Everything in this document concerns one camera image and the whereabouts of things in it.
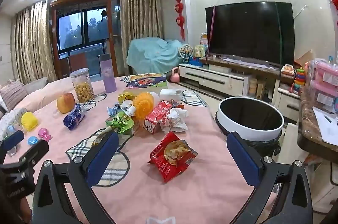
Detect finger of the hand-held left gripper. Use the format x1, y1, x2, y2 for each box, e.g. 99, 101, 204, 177
0, 130, 25, 155
16, 139, 50, 174

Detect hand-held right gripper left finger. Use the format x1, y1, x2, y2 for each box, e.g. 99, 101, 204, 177
32, 131, 124, 224

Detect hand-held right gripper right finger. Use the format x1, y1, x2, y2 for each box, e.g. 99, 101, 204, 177
226, 131, 313, 224

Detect white round trash bin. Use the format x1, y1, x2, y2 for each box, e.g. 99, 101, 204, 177
215, 97, 285, 161

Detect orange foam fruit net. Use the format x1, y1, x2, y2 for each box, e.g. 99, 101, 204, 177
132, 92, 155, 120

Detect red snack packet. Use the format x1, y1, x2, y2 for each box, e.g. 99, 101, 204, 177
149, 131, 198, 183

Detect white rectangular box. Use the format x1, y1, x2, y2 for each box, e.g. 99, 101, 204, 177
159, 89, 183, 102

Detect small pink toy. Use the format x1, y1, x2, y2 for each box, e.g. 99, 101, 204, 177
38, 128, 52, 142

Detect crumpled foil wrapper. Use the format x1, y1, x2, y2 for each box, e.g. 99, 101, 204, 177
91, 127, 119, 148

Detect small yellow foam net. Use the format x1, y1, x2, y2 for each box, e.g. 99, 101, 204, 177
21, 112, 40, 132

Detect green snack packet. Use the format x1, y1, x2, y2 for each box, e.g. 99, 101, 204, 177
106, 111, 136, 136

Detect light sofa with cushions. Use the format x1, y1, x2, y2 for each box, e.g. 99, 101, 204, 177
0, 77, 72, 119

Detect blue snack packet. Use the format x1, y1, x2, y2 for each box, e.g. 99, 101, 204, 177
63, 104, 87, 131

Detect crumpled white blue wrapper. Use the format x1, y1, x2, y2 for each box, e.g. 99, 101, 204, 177
107, 100, 136, 117

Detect red yellow apple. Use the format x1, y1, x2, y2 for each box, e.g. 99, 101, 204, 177
56, 92, 76, 114

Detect yellow snack packet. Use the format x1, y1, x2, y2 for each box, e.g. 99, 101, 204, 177
117, 92, 136, 105

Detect red milk carton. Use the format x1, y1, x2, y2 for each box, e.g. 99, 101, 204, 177
143, 100, 172, 135

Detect clear jar of snacks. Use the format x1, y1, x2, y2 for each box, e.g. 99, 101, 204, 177
70, 68, 95, 103

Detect brown marble counter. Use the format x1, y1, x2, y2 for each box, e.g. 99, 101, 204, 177
297, 87, 338, 156

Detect stacked yellow containers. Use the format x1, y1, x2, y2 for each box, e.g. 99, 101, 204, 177
249, 78, 258, 96

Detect crumpled white tissue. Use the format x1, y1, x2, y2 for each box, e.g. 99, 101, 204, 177
160, 108, 189, 134

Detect purple water bottle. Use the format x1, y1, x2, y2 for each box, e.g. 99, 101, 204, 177
97, 53, 117, 94

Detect colourful puzzle box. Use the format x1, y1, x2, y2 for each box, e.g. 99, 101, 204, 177
125, 73, 169, 95

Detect white paper sheet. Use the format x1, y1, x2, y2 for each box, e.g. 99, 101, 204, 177
313, 106, 338, 146

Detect white television stand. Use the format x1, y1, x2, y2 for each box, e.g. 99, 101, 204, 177
178, 56, 301, 121

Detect beige patterned curtain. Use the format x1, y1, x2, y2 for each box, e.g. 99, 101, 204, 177
120, 0, 164, 75
12, 0, 57, 84

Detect toy cash register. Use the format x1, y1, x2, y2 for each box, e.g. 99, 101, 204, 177
281, 65, 296, 78

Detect pink kettlebell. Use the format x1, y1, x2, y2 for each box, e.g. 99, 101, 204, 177
170, 67, 180, 83

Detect pink plastic storage boxes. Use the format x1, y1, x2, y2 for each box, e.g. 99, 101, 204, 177
306, 57, 338, 113

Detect teal cloth cover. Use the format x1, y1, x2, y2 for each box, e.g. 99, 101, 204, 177
127, 38, 183, 74

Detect yellow toy playset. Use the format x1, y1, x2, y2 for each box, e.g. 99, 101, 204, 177
194, 45, 208, 58

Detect brown cardboard box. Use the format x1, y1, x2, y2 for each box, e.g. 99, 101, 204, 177
294, 50, 315, 68

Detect ferris wheel toy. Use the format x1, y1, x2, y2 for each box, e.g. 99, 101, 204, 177
178, 44, 192, 64

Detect wooden framed glass door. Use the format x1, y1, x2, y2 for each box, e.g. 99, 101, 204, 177
50, 0, 122, 76

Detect black flat television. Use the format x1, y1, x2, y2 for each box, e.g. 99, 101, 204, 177
205, 1, 295, 66

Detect pink toy house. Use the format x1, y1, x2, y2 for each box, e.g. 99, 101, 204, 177
198, 32, 209, 46

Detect red hanging heart decoration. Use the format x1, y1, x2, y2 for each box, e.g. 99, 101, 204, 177
173, 0, 186, 41

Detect rainbow stacking ring toy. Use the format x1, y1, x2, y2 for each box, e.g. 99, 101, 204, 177
294, 68, 306, 94

